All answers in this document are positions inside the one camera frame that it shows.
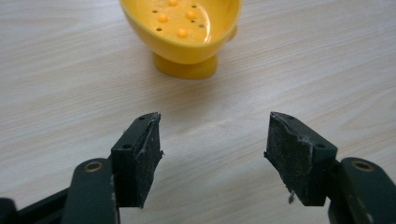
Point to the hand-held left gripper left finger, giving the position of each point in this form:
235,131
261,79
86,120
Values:
132,168

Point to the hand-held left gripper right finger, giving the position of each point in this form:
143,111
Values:
306,169

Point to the yellow plastic soap dish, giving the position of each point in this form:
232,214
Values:
183,46

